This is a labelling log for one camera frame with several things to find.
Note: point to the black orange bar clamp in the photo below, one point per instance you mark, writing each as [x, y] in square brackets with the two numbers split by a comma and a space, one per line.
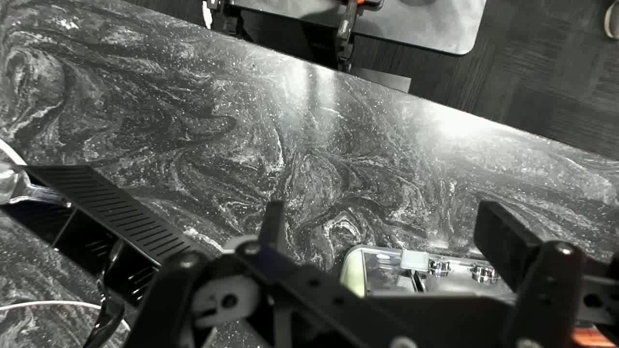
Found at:
[347, 29]

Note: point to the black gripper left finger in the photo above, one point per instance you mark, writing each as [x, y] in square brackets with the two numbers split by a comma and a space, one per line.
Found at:
[258, 301]

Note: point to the white paper cup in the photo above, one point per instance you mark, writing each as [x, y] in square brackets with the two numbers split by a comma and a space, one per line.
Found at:
[612, 19]

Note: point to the black pop-up outlet box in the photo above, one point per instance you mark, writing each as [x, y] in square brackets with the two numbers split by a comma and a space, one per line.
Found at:
[123, 213]

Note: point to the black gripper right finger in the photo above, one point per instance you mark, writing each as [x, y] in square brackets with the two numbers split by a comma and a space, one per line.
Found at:
[554, 290]

